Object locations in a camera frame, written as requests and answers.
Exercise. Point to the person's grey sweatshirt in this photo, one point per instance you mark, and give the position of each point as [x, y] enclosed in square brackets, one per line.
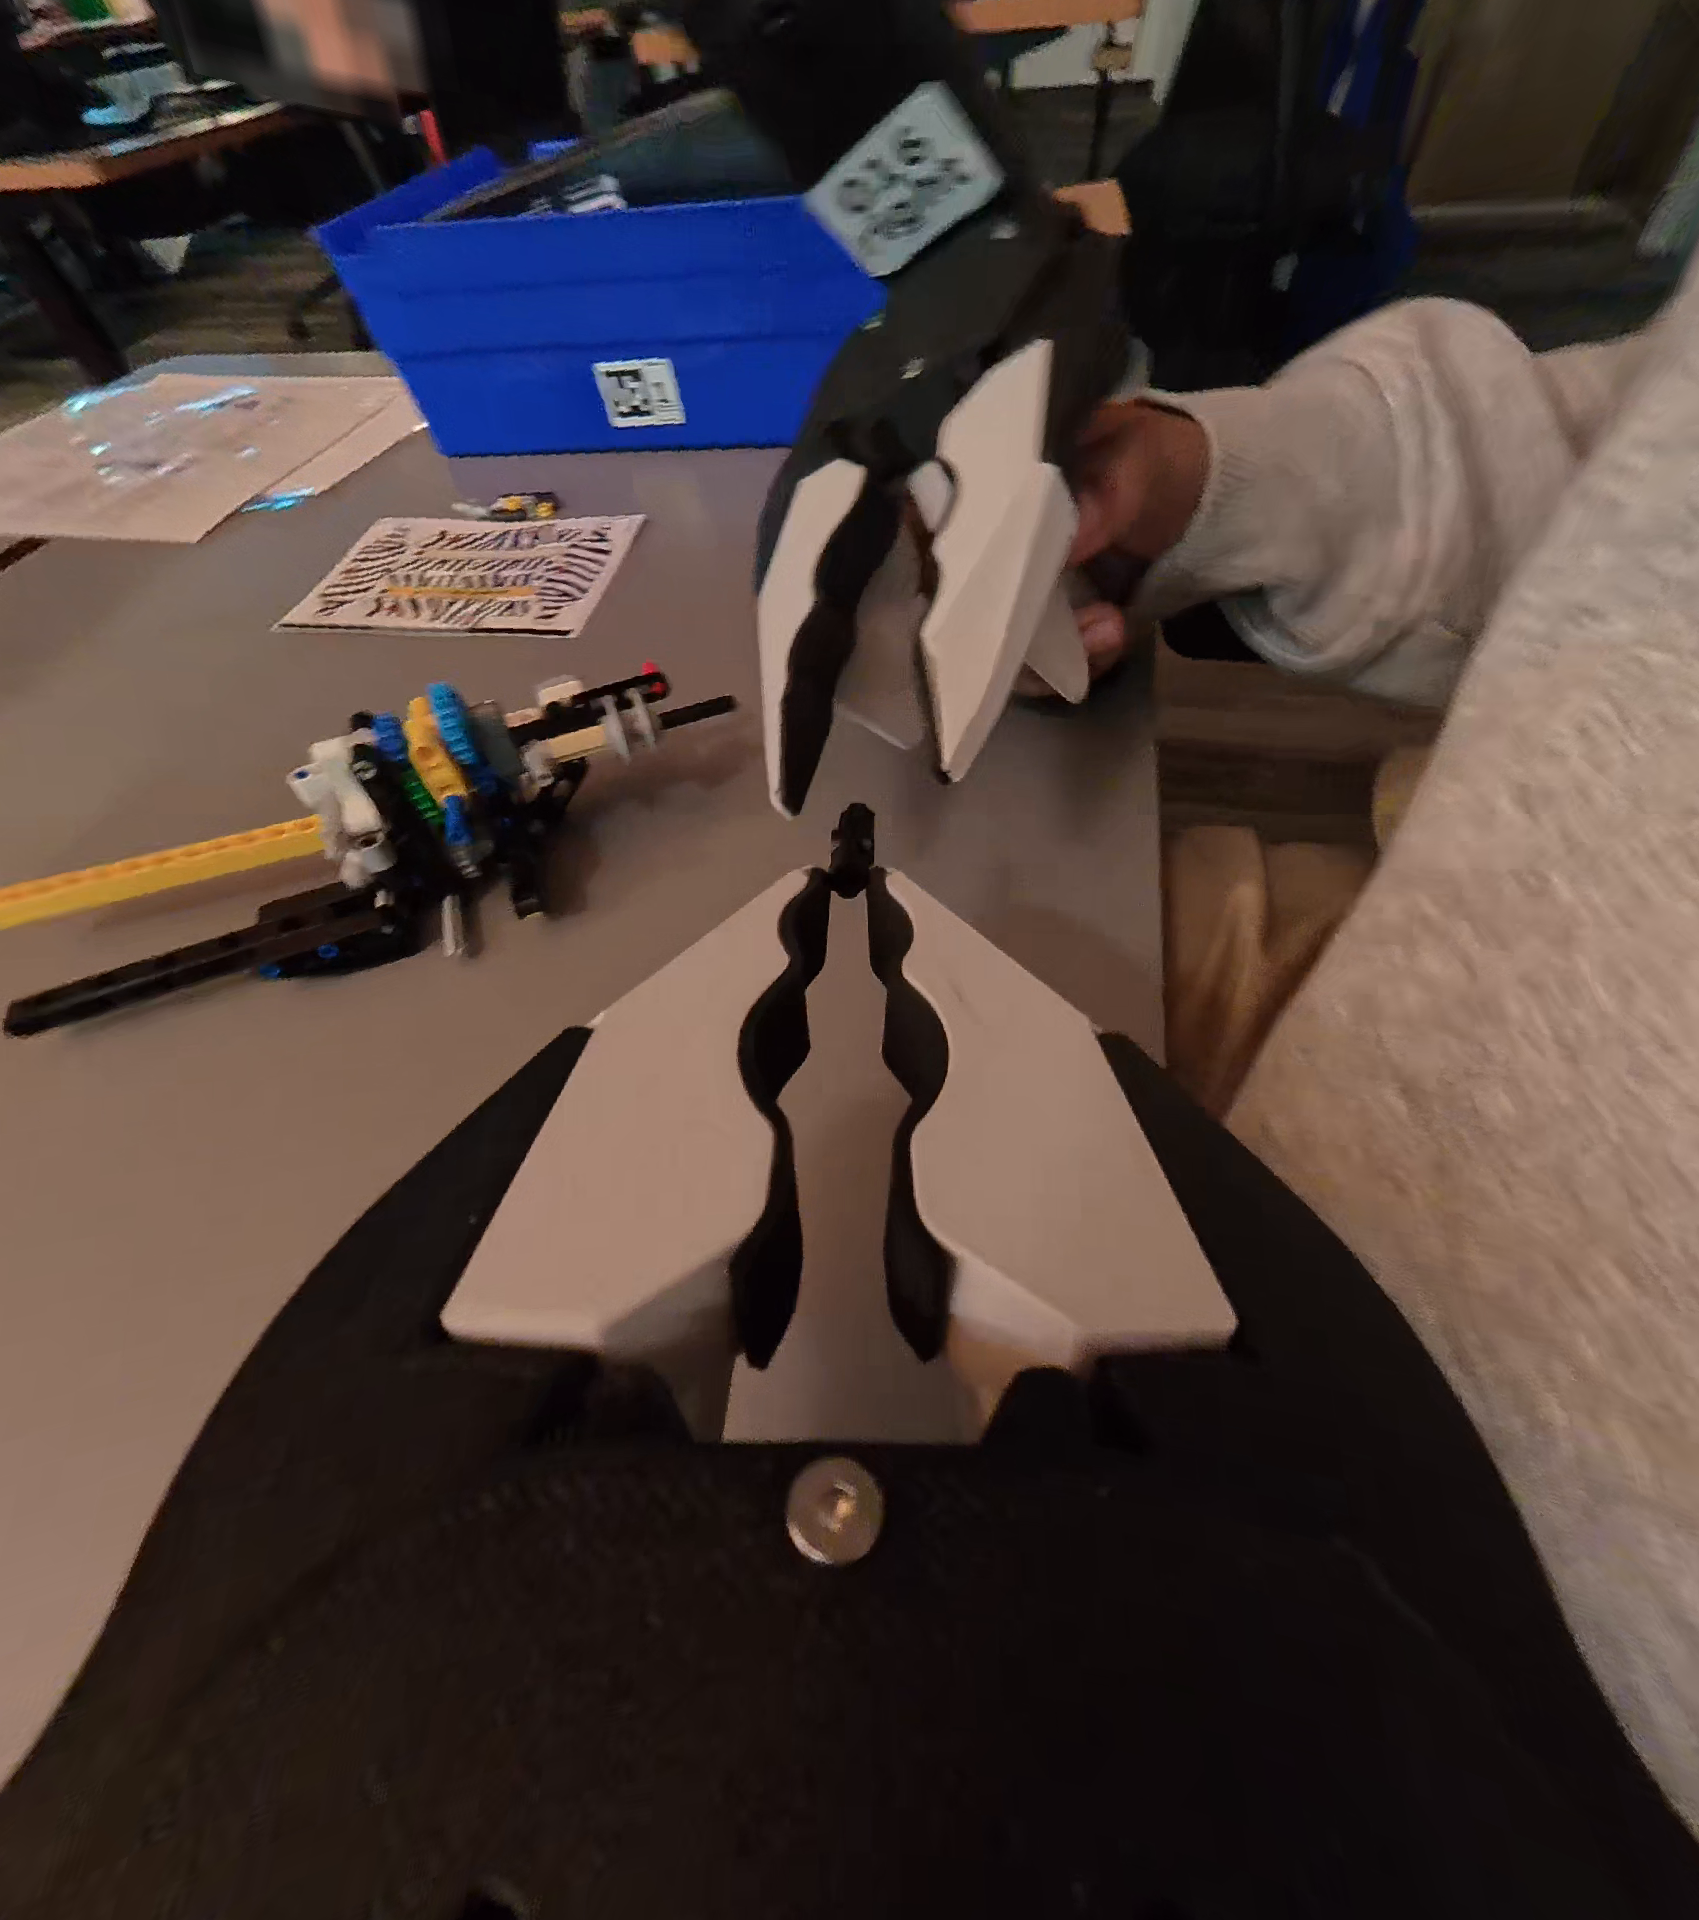
[1569, 1124]

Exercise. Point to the zebra striped paper sheet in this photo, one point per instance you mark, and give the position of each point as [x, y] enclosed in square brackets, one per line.
[469, 576]

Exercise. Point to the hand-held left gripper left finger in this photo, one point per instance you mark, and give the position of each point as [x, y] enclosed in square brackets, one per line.
[624, 1168]

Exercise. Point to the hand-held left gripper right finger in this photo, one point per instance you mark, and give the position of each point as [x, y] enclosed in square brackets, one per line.
[1075, 1185]

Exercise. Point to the person's right hand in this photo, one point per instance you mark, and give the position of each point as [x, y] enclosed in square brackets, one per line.
[1135, 495]

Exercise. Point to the small black lego piece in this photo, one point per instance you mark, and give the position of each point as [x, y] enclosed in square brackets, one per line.
[854, 848]

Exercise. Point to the blue plastic bin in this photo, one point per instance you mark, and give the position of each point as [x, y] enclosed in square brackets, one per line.
[610, 299]

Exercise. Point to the wooden background desk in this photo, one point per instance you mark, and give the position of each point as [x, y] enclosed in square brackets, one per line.
[68, 165]

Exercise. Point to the multicoloured lego assembly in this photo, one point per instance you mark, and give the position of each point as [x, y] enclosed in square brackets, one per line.
[400, 817]

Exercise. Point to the person's beige pants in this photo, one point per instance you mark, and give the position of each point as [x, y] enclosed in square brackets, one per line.
[1240, 929]

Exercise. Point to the person's right forearm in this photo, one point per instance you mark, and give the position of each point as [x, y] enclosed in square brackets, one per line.
[1360, 495]

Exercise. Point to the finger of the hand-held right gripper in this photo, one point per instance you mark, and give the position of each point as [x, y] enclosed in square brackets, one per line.
[788, 631]
[1008, 570]

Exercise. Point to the clear plastic bag on paper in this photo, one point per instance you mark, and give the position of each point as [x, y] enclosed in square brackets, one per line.
[10, 487]

